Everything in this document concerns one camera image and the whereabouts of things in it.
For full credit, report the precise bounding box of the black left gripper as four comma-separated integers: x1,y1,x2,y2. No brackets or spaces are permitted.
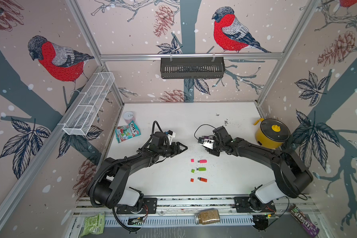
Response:
158,142,188,158

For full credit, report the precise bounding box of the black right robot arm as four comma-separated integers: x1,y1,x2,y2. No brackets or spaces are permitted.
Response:
198,127,313,212

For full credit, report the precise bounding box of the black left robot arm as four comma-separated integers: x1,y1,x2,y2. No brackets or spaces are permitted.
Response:
86,131,188,213

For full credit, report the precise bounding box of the red usb drive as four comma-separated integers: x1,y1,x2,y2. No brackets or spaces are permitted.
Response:
197,177,207,182

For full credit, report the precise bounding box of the yellow pot with black lid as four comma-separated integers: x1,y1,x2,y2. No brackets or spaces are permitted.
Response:
253,118,291,149

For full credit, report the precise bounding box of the green candy packet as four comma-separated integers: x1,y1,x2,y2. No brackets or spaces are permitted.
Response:
116,121,141,143

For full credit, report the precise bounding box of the pink can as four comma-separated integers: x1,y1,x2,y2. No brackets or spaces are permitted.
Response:
123,111,135,125

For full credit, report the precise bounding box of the glass jar of seeds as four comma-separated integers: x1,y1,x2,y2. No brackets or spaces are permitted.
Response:
195,209,220,225

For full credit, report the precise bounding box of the green snack bag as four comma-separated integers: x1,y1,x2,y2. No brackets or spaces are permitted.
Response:
80,212,105,237

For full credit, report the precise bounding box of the purple candy bar wrapper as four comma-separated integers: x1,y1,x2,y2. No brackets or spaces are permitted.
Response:
289,204,320,238

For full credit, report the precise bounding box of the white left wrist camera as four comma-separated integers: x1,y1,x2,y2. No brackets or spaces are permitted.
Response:
165,130,176,144

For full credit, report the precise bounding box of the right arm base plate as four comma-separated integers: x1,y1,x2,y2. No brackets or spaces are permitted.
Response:
234,196,276,213

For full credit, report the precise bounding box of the black wire basket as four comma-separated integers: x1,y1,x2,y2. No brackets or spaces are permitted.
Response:
160,57,226,79

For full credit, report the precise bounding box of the white wire mesh shelf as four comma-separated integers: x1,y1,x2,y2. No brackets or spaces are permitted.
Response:
62,72,115,135

